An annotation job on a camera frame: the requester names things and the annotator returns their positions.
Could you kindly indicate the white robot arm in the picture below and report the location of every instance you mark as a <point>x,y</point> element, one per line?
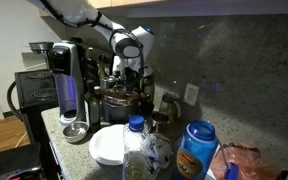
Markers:
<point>130,46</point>

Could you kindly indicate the pink plastic bag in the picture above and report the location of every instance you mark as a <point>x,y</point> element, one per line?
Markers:
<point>252,165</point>

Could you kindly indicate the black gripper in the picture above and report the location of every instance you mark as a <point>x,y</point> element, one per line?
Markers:
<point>129,71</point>

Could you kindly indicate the green glass bottle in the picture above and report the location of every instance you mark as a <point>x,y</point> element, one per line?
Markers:
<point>148,86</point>

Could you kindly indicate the white dish towel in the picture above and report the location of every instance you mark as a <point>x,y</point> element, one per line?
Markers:
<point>158,152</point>

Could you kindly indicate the small steel cup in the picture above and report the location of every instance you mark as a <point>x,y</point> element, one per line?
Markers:
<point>159,121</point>

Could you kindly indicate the white wall outlet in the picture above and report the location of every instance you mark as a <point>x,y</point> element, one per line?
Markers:
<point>191,93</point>

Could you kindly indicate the black stove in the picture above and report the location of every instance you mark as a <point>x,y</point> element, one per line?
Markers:
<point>31,93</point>

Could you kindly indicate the small steel bowl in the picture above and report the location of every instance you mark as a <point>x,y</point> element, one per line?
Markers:
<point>75,132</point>

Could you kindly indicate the perforated steel utensil holder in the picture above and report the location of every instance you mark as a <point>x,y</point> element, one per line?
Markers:
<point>105,84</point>

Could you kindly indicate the glass pot lid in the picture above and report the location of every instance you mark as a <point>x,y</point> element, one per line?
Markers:
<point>120,95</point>

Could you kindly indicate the blue nalgene bottle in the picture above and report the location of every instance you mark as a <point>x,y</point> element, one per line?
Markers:
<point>195,152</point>

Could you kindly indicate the black silver soda maker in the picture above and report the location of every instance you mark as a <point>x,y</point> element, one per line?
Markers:
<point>64,63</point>

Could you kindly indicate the dark olive oil bottle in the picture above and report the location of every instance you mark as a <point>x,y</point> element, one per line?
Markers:
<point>92,105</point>

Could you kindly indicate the white plate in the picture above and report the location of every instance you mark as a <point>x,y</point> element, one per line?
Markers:
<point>107,146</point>

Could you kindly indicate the clear plastic water bottle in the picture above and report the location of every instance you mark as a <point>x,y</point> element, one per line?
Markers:
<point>135,164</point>

